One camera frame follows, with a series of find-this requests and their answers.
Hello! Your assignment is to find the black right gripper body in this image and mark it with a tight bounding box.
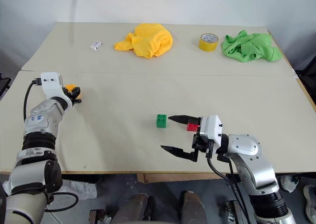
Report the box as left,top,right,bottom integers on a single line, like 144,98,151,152
192,134,214,158

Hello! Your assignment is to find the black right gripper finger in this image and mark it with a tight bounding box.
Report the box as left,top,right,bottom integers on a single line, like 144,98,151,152
168,114,202,126
160,145,199,163

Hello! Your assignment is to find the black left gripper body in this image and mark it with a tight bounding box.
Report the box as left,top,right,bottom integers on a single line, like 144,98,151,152
63,87,76,106

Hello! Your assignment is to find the yellow toy brick cube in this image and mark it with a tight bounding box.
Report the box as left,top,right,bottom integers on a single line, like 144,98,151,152
64,84,83,98

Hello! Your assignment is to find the green toy brick cube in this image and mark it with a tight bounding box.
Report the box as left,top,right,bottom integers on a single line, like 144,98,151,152
156,113,169,129

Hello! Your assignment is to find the small white box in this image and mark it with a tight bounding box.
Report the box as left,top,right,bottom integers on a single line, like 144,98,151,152
89,40,103,51

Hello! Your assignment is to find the dark rounded robot leg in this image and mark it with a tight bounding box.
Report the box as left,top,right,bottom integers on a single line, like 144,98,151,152
124,193,156,224
182,190,208,224

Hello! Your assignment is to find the black object beside table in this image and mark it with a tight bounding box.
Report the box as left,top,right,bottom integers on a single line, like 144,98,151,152
0,73,12,102

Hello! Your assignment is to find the yellow tape roll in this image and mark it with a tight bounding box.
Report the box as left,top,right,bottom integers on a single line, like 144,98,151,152
198,33,219,53

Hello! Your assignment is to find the crumpled yellow cloth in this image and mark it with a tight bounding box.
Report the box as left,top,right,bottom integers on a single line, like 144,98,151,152
113,23,173,59

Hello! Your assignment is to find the white plastic bag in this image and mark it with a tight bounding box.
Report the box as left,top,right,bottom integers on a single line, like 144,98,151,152
60,180,98,200

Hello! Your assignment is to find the crumpled white wrapper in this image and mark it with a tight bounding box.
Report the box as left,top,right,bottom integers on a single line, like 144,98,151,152
279,175,300,193

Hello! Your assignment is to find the crumpled green cloth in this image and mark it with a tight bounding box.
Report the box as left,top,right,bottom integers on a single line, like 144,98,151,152
221,30,282,63

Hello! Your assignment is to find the grey sneaker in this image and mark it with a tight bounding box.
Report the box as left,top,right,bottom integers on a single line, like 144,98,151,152
302,184,316,223

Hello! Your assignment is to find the black chair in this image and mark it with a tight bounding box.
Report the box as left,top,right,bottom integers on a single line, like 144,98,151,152
294,50,316,112

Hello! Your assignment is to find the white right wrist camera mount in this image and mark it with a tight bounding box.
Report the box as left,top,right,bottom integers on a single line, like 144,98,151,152
199,114,224,146

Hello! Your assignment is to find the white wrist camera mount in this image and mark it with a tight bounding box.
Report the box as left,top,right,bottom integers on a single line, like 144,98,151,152
40,72,66,98
199,114,224,146

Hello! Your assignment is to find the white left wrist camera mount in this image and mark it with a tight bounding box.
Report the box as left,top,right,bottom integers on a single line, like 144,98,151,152
40,72,66,98

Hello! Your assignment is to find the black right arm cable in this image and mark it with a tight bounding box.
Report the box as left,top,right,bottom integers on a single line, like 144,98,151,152
216,154,245,194
205,152,250,200

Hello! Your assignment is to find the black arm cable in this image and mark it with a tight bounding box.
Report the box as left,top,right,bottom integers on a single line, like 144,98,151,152
216,154,245,194
205,152,250,200
23,78,42,123

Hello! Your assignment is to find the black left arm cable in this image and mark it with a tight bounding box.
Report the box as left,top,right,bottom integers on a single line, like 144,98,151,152
23,78,42,123

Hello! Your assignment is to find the black cable loop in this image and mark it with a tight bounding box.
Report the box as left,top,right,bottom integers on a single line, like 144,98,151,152
45,192,79,212

